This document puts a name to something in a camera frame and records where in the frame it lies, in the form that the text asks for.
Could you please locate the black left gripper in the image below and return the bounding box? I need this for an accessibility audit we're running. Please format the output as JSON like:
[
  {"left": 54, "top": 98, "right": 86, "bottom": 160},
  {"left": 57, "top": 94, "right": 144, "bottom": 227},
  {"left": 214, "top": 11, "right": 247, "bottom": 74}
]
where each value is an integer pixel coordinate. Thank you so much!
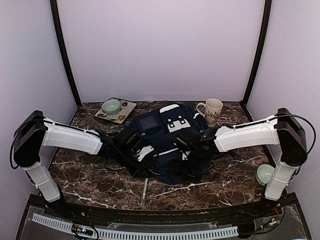
[{"left": 115, "top": 146, "right": 152, "bottom": 179}]

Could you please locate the navy blue student backpack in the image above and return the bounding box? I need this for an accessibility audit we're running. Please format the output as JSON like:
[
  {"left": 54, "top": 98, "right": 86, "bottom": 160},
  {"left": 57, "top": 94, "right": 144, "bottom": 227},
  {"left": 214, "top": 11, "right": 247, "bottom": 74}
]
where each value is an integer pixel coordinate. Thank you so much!
[{"left": 131, "top": 103, "right": 211, "bottom": 185}]

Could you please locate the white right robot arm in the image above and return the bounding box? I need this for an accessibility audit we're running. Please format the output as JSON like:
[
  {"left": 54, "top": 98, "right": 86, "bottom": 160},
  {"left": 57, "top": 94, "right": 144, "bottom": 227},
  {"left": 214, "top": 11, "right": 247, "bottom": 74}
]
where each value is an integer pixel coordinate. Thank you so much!
[{"left": 173, "top": 108, "right": 313, "bottom": 217}]

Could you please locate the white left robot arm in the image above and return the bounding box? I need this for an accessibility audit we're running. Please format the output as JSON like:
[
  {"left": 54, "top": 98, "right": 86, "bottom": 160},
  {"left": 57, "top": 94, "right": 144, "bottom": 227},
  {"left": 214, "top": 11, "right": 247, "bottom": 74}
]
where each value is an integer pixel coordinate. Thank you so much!
[{"left": 9, "top": 110, "right": 155, "bottom": 218}]

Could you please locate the clear pen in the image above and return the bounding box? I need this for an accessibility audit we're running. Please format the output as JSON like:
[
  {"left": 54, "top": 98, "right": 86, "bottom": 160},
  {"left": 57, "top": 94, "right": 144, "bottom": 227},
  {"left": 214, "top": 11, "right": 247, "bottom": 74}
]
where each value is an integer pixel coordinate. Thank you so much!
[{"left": 140, "top": 178, "right": 149, "bottom": 206}]

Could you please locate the square floral plate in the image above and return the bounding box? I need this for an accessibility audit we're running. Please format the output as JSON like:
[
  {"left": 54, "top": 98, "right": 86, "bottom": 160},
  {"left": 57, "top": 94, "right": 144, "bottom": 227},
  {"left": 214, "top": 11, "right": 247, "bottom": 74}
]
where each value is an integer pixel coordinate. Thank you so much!
[{"left": 94, "top": 97, "right": 137, "bottom": 124}]

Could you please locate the pale green bowl on plate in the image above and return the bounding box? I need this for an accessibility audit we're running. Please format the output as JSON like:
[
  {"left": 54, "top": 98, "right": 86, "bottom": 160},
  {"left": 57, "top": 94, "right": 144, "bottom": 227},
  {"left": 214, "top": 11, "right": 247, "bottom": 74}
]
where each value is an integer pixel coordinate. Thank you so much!
[{"left": 101, "top": 99, "right": 121, "bottom": 115}]

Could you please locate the cream floral mug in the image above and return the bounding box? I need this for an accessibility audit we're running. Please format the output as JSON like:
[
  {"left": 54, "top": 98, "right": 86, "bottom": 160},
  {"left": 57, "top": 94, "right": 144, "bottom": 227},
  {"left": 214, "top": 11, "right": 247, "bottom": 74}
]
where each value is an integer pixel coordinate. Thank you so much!
[{"left": 196, "top": 98, "right": 224, "bottom": 128}]

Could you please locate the pale green bowl right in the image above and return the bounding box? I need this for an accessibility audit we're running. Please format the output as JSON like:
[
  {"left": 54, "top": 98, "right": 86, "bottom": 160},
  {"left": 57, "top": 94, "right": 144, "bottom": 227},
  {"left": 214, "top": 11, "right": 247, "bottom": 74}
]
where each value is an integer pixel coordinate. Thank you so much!
[{"left": 255, "top": 164, "right": 275, "bottom": 187}]

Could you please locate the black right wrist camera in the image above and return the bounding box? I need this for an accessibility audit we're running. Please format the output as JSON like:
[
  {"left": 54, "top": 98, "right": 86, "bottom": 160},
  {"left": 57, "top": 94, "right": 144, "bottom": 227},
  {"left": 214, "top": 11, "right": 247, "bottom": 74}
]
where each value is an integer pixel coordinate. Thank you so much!
[{"left": 174, "top": 129, "right": 201, "bottom": 153}]

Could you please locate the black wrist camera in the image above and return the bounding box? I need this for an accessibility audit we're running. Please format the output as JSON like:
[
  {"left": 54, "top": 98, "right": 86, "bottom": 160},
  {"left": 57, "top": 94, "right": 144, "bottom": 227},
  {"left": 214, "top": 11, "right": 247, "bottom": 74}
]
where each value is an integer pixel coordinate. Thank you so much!
[
  {"left": 174, "top": 129, "right": 201, "bottom": 153},
  {"left": 120, "top": 126, "right": 143, "bottom": 154}
]

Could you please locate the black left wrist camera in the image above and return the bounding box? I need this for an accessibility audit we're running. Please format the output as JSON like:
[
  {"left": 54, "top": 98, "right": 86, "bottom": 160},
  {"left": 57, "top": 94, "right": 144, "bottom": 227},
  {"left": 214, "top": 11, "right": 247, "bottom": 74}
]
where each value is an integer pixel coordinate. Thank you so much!
[{"left": 120, "top": 126, "right": 143, "bottom": 154}]

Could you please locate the black front rail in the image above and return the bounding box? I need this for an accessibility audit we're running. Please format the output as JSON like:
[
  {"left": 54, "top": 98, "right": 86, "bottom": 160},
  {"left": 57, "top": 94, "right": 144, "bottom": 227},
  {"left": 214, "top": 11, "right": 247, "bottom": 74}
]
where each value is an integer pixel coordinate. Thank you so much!
[{"left": 27, "top": 194, "right": 298, "bottom": 226}]

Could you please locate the grey slotted cable duct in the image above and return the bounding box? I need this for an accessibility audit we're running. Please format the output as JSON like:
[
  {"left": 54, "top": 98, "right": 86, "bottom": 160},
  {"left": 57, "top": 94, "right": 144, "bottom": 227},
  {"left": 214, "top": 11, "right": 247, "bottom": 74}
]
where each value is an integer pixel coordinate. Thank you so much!
[{"left": 31, "top": 213, "right": 239, "bottom": 240}]

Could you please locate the left black frame post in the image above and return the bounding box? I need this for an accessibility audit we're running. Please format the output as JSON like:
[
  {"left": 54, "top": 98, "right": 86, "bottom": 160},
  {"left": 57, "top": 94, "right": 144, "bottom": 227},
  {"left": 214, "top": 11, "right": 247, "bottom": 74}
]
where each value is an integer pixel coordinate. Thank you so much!
[{"left": 49, "top": 0, "right": 82, "bottom": 108}]

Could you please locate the black frame post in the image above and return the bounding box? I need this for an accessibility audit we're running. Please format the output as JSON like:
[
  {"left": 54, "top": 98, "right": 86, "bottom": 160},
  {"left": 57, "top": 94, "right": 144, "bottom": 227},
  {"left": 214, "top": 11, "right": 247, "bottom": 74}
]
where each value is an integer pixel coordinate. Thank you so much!
[
  {"left": 49, "top": 0, "right": 82, "bottom": 108},
  {"left": 242, "top": 0, "right": 273, "bottom": 106}
]

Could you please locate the right black frame post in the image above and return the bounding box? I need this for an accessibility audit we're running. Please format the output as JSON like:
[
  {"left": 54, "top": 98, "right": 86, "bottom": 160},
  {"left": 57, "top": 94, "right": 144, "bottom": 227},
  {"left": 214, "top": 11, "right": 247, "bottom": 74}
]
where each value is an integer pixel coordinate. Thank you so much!
[{"left": 242, "top": 0, "right": 273, "bottom": 106}]

